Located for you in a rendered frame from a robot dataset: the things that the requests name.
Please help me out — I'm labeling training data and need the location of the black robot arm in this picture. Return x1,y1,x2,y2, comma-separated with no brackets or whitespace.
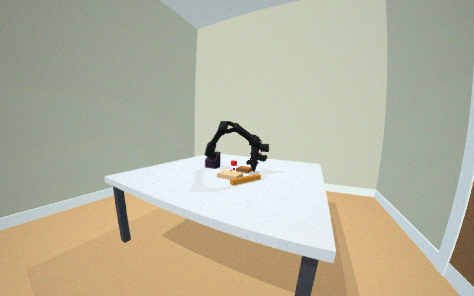
204,121,269,162

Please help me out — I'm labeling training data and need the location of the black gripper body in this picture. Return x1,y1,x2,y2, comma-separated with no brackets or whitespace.
246,151,261,165

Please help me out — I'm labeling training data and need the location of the orange long flat board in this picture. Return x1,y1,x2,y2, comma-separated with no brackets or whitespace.
230,174,261,186

